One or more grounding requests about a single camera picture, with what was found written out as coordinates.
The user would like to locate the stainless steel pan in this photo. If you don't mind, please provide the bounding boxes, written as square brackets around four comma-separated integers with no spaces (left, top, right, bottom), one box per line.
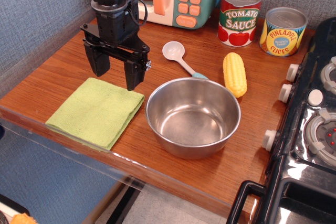
[145,77,241,159]

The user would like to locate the white spoon teal handle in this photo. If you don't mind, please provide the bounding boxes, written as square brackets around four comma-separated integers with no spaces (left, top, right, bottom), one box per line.
[162,41,207,79]

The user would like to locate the green folded cloth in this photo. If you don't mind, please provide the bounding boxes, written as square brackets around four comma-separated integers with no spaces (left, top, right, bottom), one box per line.
[46,78,144,151]

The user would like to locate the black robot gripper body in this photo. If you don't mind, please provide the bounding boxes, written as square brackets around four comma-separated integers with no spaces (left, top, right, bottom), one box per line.
[81,0,151,71]

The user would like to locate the tomato sauce can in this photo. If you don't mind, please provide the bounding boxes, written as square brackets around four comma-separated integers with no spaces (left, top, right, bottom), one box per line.
[217,0,262,47]

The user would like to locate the pineapple slices can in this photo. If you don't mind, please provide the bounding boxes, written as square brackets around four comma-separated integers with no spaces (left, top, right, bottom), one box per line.
[259,7,308,57]

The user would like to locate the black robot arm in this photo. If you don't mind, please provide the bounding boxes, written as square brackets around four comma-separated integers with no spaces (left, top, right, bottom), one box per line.
[81,0,151,91]

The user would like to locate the clear acrylic edge guard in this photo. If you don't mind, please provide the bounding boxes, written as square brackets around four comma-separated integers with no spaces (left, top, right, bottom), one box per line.
[1,107,232,215]

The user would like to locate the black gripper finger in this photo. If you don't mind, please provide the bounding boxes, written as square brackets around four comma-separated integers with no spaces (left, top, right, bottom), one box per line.
[84,42,110,77]
[124,61,145,91]

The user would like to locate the orange object bottom left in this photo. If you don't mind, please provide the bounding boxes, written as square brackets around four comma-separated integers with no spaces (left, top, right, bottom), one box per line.
[10,213,37,224]

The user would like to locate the yellow toy corn cob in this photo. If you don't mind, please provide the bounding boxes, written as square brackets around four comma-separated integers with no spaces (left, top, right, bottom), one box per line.
[223,52,247,98]

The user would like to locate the black toy stove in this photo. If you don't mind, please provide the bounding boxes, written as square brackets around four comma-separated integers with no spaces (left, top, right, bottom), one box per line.
[227,18,335,223]

